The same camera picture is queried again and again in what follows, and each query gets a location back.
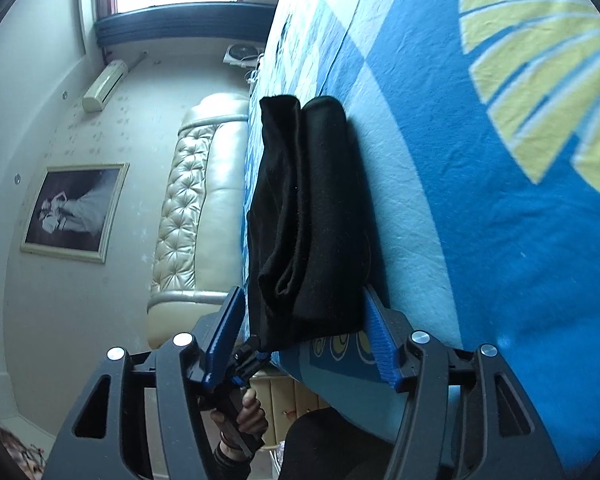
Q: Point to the beige tufted leather headboard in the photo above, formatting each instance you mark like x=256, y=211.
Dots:
x=200, y=210

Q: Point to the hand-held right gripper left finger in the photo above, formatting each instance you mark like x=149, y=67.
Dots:
x=222, y=340

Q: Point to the framed wall picture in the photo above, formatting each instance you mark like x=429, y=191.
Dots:
x=72, y=212

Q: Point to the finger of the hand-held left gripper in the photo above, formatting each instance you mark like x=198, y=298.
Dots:
x=250, y=360

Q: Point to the white electric fan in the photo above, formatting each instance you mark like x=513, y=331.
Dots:
x=241, y=53

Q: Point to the beige wooden nightstand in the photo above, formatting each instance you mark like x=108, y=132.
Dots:
x=285, y=395

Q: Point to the black pants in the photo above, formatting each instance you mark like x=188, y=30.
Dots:
x=310, y=210

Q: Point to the white wall air conditioner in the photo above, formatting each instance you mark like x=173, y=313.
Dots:
x=105, y=85

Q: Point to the person's left forearm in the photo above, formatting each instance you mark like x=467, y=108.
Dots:
x=230, y=467

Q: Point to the blue curtain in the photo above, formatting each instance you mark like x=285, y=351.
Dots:
x=180, y=22

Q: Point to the person's dark-clothed leg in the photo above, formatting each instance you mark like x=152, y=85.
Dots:
x=330, y=445

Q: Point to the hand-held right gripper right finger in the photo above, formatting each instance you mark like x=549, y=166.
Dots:
x=380, y=345

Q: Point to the brown fuzzy object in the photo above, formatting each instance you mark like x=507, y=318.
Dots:
x=17, y=455

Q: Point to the person's left hand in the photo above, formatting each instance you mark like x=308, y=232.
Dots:
x=252, y=412

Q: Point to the blue patterned bedsheet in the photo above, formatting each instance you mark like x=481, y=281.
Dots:
x=480, y=235

